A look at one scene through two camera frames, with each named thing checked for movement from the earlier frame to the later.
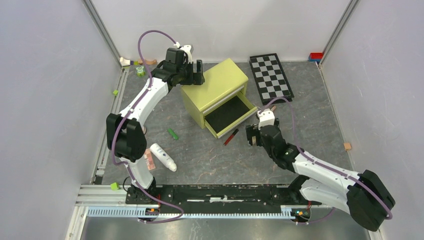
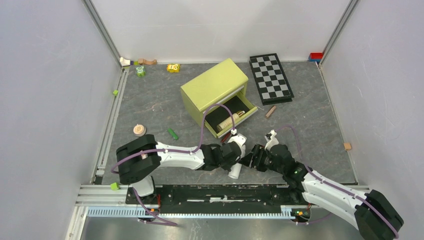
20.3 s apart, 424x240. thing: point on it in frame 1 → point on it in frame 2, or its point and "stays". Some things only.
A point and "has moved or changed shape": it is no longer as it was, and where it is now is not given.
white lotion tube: x=163 y=157 has moved or changed shape
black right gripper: x=251 y=132 → x=258 y=151
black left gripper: x=195 y=78 → x=227 y=167
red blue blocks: x=315 y=56 stays
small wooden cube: x=347 y=146 stays
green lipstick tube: x=173 y=134 stays
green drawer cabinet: x=221 y=101 stays
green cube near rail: x=114 y=186 stays
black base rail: x=188 y=198 stays
